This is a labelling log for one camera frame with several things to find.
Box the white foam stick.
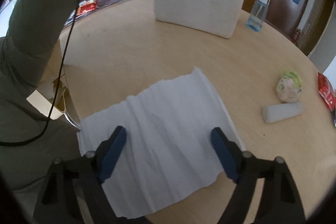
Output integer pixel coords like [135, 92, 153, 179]
[261, 102, 303, 123]

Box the green white plastic bag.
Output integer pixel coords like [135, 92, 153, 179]
[276, 71, 302, 103]

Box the white paper tissue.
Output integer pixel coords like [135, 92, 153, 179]
[77, 68, 244, 219]

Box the red snack packet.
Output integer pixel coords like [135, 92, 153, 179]
[318, 72, 335, 111]

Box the red fire extinguisher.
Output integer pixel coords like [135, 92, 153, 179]
[291, 29, 301, 46]

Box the blue spray bottle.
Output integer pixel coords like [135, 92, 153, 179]
[246, 0, 268, 32]

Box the red orange packet on side table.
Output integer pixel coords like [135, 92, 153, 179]
[76, 0, 97, 16]

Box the grey green sleeve arm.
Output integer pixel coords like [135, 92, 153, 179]
[1, 0, 80, 190]

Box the patterned side table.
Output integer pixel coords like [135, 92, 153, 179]
[64, 0, 125, 28]

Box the dark brown entrance door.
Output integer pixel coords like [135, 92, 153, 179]
[266, 0, 308, 40]

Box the black cable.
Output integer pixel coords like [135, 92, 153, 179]
[0, 0, 87, 147]

